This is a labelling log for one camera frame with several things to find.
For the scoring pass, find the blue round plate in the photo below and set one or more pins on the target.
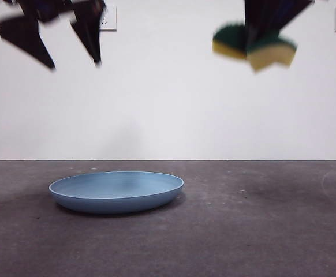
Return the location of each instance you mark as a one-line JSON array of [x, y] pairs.
[[116, 199]]

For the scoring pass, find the yellow sponge with green pad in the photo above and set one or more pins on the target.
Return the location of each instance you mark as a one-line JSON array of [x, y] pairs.
[[272, 57]]

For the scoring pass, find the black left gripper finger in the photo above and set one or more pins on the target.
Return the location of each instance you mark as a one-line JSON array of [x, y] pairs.
[[23, 37], [90, 31]]

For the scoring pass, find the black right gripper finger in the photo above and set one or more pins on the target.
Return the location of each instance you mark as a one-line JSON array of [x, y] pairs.
[[256, 26], [289, 13]]

